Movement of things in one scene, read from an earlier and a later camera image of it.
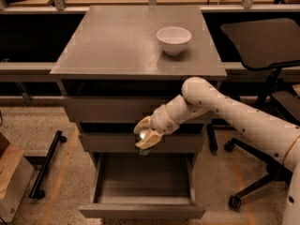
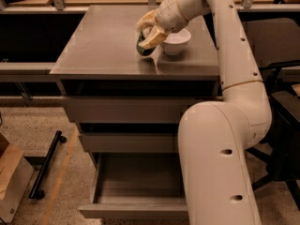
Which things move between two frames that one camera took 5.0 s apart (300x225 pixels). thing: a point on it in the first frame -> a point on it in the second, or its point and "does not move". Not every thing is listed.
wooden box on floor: x=16 y=174 does not move
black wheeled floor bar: x=36 y=191 does not move
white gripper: x=162 y=120 -> x=169 y=16
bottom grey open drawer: x=149 y=186 does not move
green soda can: x=141 y=151 -> x=143 y=33
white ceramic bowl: x=173 y=38 does not move
